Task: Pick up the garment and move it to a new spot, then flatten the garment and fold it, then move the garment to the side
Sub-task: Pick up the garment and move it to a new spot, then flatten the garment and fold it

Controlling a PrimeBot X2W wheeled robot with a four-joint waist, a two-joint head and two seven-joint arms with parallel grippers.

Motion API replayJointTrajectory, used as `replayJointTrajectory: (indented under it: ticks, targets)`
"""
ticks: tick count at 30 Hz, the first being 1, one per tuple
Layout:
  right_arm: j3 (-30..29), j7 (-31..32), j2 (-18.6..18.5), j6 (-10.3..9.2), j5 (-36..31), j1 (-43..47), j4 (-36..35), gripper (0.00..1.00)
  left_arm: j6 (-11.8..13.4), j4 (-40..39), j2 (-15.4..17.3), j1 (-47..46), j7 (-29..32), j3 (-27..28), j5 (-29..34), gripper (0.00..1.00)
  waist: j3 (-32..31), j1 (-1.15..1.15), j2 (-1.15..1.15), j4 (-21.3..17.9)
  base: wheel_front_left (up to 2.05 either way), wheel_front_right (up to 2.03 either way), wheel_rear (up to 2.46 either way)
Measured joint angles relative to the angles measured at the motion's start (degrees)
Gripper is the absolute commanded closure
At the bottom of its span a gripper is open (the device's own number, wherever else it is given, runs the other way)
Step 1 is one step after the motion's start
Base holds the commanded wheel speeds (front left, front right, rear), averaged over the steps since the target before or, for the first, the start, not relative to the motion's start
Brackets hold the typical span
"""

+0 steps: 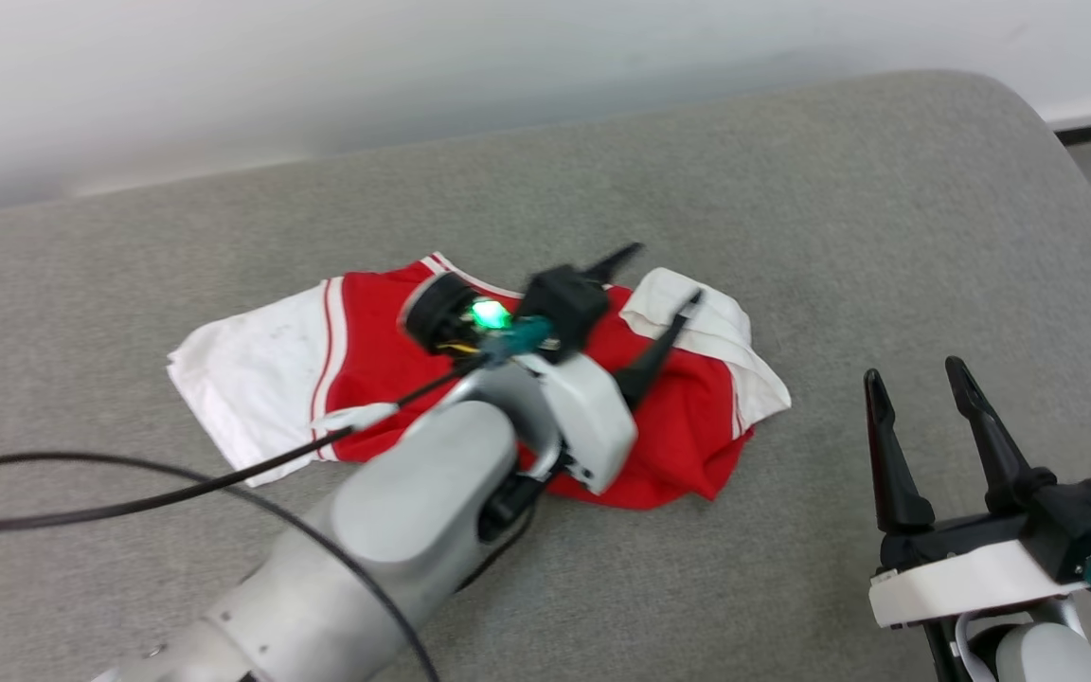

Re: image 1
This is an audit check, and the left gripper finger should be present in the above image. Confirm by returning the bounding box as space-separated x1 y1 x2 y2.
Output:
581 241 647 287
611 288 705 412

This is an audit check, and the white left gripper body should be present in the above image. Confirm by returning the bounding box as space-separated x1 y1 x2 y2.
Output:
517 351 640 496

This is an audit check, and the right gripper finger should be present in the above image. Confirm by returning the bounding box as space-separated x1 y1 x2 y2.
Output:
944 356 1060 516
863 368 938 534

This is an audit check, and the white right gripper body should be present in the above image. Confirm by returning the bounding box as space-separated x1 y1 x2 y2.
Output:
869 511 1091 630

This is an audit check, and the red and white t-shirt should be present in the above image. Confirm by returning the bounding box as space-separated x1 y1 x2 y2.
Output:
167 251 793 512

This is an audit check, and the grey fabric sofa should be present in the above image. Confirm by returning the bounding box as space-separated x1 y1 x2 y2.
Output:
0 68 1091 682

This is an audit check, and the teal left cable connector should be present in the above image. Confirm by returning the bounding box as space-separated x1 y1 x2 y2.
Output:
481 317 554 368

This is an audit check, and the white cable label tag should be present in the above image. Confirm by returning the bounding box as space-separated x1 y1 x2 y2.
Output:
312 402 402 435

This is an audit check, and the thin black cable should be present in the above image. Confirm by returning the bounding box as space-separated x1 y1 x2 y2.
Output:
0 453 440 682

